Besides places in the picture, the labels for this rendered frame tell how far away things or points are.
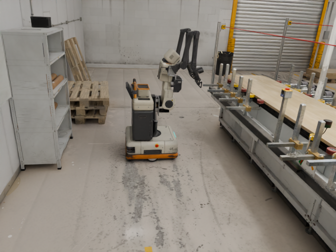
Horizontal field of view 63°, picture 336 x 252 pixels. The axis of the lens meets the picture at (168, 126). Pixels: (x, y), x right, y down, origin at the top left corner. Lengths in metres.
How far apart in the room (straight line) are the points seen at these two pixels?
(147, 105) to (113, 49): 6.27
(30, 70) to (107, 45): 6.40
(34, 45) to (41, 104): 0.62
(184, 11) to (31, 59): 7.01
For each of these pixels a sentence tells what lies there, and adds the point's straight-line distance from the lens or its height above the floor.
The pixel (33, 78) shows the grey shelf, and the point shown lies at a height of 1.09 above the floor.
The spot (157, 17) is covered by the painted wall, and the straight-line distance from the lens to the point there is 9.44.
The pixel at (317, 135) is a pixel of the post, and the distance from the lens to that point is 2.34.
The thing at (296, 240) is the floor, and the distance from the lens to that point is 2.88.
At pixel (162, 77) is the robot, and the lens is 3.44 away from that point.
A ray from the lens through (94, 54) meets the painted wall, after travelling 9.51.
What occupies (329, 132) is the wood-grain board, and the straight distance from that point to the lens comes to 2.82.
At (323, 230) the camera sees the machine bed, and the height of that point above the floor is 0.17.
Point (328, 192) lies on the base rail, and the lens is 2.28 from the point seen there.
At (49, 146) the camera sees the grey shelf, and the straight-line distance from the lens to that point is 3.46.
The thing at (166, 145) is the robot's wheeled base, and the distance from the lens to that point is 3.51.
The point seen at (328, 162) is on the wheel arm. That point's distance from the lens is 2.09.
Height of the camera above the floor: 1.81
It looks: 22 degrees down
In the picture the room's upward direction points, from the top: 3 degrees clockwise
